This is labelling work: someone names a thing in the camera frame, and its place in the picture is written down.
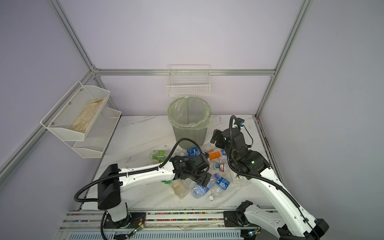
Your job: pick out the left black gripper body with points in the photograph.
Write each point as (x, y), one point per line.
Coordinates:
(195, 175)

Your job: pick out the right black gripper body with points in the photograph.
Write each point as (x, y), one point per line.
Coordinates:
(220, 144)

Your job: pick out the large blue label water bottle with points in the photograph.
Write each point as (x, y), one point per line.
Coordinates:
(198, 191)

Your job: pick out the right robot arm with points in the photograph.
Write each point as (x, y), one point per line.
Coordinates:
(293, 222)

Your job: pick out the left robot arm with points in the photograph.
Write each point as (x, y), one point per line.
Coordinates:
(107, 190)

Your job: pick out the mesh waste bin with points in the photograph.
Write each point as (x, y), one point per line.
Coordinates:
(198, 136)

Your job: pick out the blue label bottle front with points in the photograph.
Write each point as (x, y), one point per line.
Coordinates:
(218, 188)

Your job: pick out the red label crushed bottle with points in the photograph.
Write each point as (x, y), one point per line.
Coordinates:
(221, 166)

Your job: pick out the orange label bottle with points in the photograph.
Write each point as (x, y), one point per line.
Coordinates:
(216, 154)

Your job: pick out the green soda bottle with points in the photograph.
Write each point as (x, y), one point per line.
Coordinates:
(167, 182)

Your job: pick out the crushed bottle green label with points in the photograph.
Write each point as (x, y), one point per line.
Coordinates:
(159, 156)

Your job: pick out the beige cloth in shelf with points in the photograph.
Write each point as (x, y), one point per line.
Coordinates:
(83, 121)

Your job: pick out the white mesh upper shelf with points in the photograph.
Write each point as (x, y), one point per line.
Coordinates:
(60, 118)

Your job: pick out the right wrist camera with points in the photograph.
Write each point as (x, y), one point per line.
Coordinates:
(239, 122)

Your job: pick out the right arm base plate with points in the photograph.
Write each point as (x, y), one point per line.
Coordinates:
(235, 219)

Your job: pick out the white wire wall basket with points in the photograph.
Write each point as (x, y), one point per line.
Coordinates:
(189, 81)

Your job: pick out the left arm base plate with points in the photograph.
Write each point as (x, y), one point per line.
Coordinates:
(132, 221)

